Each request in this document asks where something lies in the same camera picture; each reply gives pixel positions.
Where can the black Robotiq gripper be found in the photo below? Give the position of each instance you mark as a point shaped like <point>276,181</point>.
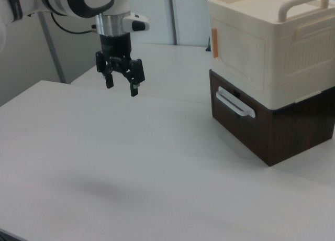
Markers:
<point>115,48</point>

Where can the cream cabinet door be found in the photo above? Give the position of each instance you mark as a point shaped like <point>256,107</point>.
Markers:
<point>243,52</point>

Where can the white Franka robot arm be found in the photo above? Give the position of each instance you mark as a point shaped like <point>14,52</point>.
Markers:
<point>57,0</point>

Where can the cream plastic cabinet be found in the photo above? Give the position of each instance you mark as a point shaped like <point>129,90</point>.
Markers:
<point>293,55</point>

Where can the dark brown drawer box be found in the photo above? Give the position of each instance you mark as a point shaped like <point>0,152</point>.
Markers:
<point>295,136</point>

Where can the grey partition frame post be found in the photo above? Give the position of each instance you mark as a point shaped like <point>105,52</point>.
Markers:
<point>52,49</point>
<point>174,15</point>

